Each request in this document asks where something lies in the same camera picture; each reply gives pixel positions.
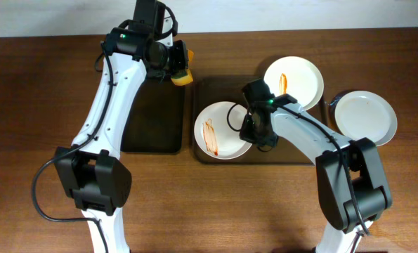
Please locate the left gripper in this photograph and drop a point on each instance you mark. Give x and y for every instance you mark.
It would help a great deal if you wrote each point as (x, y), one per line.
(179, 56)

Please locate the green and yellow sponge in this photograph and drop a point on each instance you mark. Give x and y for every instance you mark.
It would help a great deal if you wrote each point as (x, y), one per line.
(184, 77)

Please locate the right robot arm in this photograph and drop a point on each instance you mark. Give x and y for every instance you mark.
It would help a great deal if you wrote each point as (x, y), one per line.
(353, 190)

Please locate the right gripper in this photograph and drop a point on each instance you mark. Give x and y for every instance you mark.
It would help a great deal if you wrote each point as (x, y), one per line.
(247, 129)

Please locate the white plate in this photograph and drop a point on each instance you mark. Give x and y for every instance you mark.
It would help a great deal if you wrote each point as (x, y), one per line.
(215, 130)
(363, 114)
(297, 77)

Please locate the black rectangular sponge tray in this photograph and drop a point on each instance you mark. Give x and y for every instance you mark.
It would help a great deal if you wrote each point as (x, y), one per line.
(155, 123)

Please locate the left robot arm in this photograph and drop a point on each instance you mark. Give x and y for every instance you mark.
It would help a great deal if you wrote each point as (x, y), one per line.
(90, 170)

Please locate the brown serving tray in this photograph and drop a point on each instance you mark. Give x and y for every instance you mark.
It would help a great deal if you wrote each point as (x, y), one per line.
(229, 88)

